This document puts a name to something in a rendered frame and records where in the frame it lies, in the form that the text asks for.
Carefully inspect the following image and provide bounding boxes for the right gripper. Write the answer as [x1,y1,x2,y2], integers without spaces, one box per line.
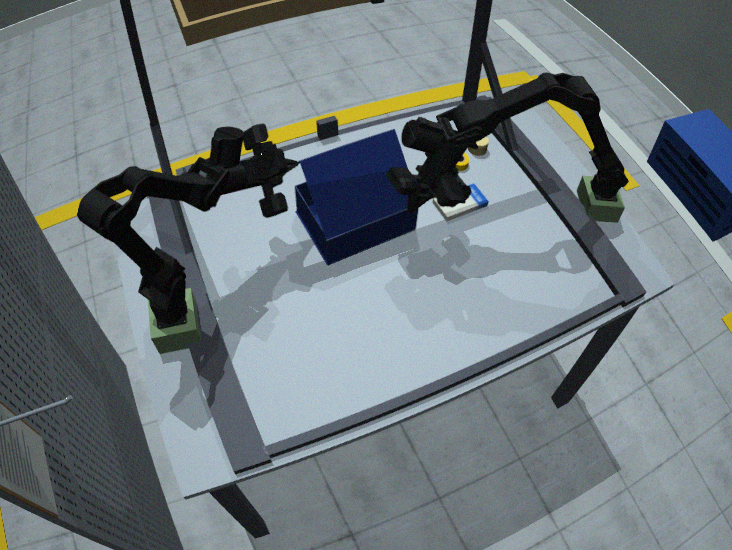
[237,123,298,218]

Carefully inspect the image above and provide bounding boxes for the grey metal rod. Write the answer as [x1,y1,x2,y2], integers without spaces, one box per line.
[0,395,71,426]

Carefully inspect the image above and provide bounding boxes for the yellow roll of tape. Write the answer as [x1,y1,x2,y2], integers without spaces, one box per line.
[456,153,469,171]

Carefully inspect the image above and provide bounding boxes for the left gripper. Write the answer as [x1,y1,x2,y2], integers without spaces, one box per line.
[386,152,458,213]

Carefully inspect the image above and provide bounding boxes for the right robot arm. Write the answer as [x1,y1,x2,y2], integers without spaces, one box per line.
[77,127,288,329]

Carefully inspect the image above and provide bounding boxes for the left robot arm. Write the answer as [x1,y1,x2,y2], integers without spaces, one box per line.
[401,73,629,207]

